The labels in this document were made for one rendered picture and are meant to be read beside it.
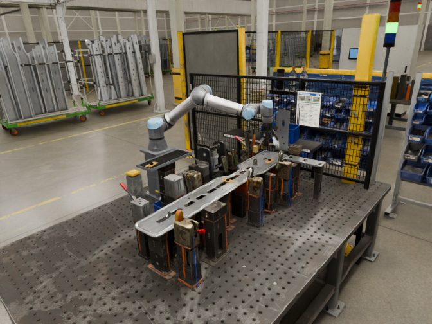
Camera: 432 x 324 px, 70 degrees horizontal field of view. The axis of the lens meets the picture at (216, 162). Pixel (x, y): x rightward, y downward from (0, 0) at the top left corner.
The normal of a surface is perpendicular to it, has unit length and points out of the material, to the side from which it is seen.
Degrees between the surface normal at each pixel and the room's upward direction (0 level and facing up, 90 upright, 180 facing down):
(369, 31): 90
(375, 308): 0
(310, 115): 90
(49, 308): 0
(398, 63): 90
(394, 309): 0
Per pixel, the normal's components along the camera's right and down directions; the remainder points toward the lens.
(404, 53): -0.68, 0.29
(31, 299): -0.04, -0.93
